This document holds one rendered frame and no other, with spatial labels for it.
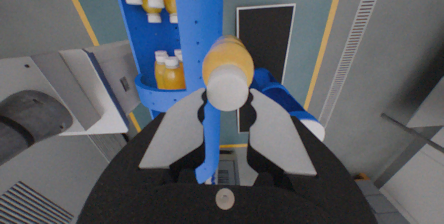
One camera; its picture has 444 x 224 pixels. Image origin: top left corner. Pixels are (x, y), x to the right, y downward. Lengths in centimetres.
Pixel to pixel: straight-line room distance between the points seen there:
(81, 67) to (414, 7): 264
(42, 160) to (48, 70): 142
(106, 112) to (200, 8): 49
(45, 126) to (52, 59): 18
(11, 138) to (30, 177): 137
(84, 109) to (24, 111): 12
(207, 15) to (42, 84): 48
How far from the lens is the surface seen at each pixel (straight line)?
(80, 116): 62
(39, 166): 194
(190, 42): 33
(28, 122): 58
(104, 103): 62
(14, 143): 58
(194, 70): 35
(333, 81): 219
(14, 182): 188
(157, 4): 44
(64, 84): 60
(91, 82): 59
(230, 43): 17
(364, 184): 412
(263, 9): 145
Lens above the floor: 154
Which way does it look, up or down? 60 degrees down
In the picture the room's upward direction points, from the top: 179 degrees clockwise
